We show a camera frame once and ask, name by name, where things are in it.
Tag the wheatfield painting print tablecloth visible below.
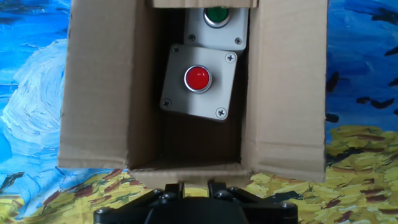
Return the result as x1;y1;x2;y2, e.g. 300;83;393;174
0;0;398;224

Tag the brown cardboard shipping box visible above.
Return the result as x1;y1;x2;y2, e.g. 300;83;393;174
57;0;330;189

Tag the red push button box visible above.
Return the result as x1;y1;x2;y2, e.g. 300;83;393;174
159;43;239;121

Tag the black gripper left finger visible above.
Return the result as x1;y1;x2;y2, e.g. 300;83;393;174
93;182;185;224

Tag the green push button box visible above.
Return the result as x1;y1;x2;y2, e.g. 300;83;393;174
183;6;249;52

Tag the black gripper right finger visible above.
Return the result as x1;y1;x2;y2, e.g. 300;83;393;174
207;180;299;224

